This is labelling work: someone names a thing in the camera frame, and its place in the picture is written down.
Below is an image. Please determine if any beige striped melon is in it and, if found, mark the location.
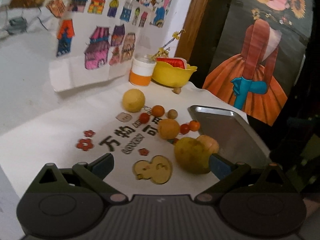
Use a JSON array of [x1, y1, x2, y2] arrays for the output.
[[196, 135, 220, 154]]

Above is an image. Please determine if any brown mango fruit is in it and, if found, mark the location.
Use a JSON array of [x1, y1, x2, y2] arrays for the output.
[[174, 137, 212, 174]]

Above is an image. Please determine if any small tangerine with stem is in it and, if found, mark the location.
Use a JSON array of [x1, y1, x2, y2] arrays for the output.
[[189, 120, 201, 132]]

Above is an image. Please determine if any large orange fruit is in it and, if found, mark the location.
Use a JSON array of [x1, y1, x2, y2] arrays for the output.
[[157, 119, 180, 140]]

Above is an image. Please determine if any small red tomato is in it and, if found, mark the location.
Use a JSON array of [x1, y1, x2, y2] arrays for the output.
[[139, 113, 150, 124]]

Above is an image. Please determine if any small brown kiwi fruit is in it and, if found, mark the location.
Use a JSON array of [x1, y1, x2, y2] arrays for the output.
[[167, 109, 178, 119]]

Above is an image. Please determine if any yellow lemon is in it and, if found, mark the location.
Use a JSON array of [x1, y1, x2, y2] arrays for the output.
[[122, 89, 145, 113]]

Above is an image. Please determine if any small mandarin orange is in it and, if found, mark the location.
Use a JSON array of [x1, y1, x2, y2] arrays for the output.
[[151, 105, 165, 117]]

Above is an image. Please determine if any silver metal tray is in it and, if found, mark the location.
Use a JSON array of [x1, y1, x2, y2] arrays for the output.
[[188, 105, 271, 168]]

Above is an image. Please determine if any small brown nut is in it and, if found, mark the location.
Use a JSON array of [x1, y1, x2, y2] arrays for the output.
[[172, 87, 181, 94]]

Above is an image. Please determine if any yellow plastic bowl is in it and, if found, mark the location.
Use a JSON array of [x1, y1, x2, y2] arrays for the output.
[[152, 61, 197, 88]]

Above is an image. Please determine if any glass jar orange white sleeve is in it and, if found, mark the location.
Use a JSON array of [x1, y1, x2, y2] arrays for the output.
[[129, 54, 156, 86]]

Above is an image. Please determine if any red object in bowl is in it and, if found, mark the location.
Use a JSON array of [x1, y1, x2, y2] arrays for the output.
[[157, 57, 187, 69]]

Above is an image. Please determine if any girl orange dress poster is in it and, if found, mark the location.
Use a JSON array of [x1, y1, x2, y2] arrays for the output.
[[203, 0, 313, 125]]

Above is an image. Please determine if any yellow flower twig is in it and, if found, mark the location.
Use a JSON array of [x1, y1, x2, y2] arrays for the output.
[[147, 29, 185, 61]]

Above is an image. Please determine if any coloured houses paper drawing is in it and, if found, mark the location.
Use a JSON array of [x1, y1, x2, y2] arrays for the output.
[[49, 0, 155, 92]]

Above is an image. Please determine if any grey power adapter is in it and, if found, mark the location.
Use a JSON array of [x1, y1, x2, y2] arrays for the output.
[[6, 17, 27, 35]]

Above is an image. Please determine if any cartoon children poster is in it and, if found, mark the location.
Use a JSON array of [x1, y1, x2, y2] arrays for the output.
[[107, 0, 178, 29]]

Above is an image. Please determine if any brown wooden door frame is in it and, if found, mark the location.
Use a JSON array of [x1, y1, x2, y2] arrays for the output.
[[175, 0, 209, 62]]

